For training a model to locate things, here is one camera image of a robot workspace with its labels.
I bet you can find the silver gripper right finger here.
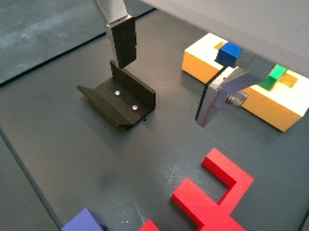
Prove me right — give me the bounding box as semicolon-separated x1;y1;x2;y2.
196;55;261;127

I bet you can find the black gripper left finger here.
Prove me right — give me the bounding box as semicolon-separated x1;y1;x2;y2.
93;0;137;69

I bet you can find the purple branched block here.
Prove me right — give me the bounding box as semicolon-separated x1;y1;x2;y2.
62;208;107;231

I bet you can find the yellow slotted board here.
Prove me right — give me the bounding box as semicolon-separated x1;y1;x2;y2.
182;33;309;132

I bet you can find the green bar block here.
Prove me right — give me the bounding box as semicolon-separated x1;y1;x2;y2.
258;65;288;91

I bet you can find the blue bar block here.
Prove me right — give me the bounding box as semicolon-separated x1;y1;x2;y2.
217;42;241;68

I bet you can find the red branched block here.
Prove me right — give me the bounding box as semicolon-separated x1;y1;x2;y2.
135;149;253;231

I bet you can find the black angled bracket stand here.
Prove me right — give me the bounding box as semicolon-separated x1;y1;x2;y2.
78;60;155;129

